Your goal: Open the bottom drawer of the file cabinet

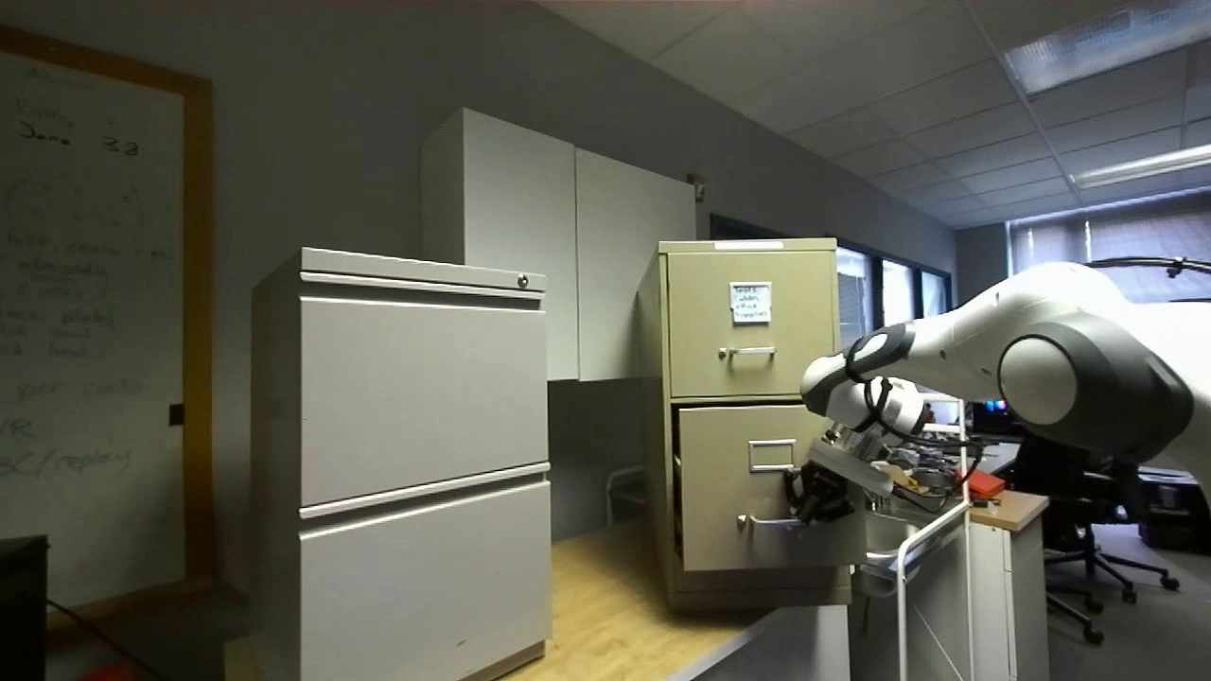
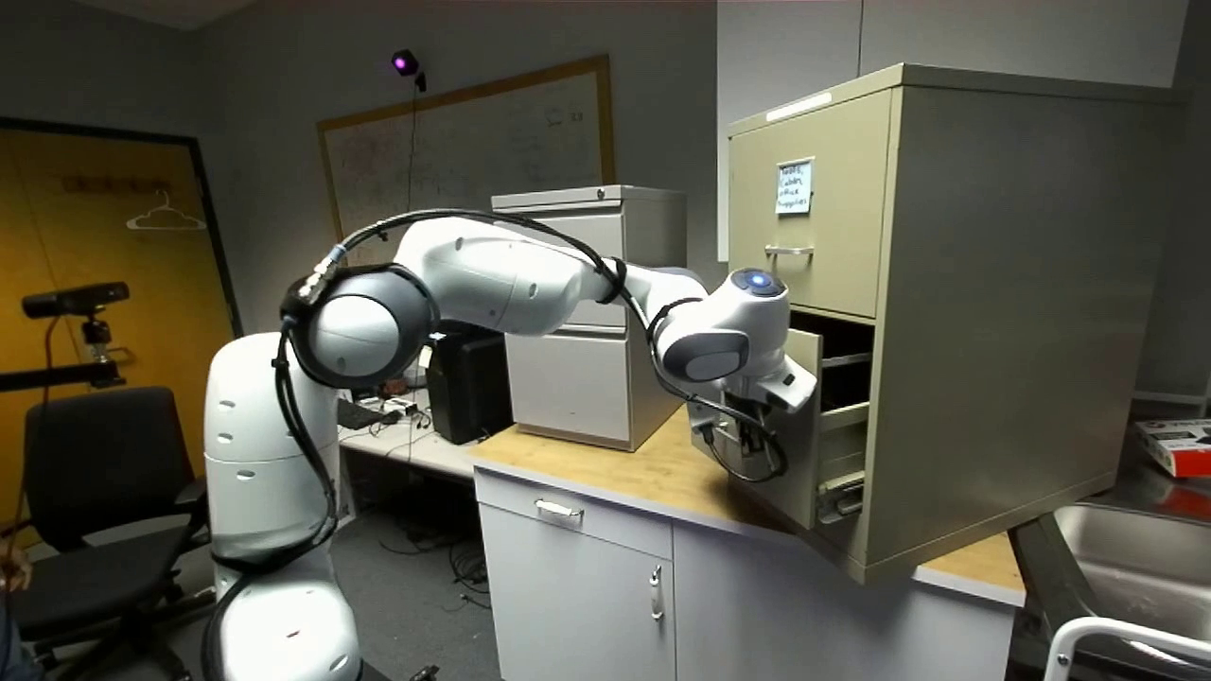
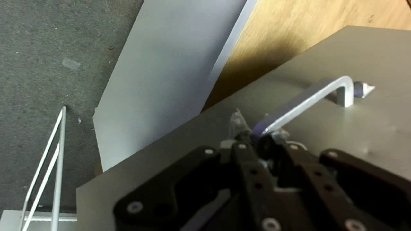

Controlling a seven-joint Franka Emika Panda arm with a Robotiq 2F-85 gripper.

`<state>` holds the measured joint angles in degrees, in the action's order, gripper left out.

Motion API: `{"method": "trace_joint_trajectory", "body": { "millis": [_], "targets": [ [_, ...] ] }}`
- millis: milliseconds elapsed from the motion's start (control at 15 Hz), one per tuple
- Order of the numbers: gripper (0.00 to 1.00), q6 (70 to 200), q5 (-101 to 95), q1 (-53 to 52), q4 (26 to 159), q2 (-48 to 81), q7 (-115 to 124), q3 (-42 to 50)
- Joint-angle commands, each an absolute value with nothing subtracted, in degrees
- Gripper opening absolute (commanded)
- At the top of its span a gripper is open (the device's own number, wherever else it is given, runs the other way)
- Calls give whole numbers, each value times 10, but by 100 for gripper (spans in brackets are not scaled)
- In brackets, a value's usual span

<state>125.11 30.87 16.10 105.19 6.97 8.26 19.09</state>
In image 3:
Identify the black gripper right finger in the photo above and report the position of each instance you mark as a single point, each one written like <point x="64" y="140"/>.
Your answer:
<point x="341" y="192"/>

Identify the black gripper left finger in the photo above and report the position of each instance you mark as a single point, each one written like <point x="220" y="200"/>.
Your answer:
<point x="187" y="187"/>

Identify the beige drawer without sticker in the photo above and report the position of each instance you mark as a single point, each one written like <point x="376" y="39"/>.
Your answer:
<point x="367" y="55"/>

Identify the grey desk side panel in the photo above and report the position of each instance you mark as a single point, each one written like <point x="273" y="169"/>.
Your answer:
<point x="161" y="84"/>

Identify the white metal rail frame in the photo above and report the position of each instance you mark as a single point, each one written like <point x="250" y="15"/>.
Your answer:
<point x="59" y="141"/>

